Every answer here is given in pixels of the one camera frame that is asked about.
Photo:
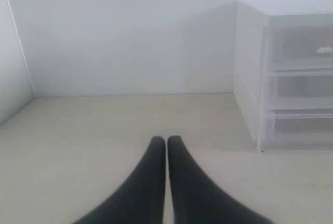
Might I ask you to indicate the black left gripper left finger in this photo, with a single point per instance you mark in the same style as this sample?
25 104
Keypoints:
140 198

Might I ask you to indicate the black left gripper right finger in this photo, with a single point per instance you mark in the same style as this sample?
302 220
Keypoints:
196 198

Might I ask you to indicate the white plastic drawer cabinet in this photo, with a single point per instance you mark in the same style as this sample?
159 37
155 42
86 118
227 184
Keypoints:
253 17

